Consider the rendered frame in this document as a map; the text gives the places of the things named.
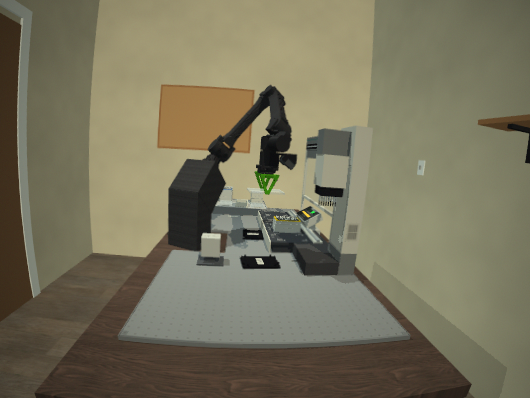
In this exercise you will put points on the yellow tip rack with grey top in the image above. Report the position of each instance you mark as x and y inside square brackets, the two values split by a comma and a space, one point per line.
[286, 224]

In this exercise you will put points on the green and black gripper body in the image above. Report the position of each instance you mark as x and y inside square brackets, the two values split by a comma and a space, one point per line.
[264, 162]

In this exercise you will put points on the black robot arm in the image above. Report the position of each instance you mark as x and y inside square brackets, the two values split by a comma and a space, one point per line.
[277, 140]

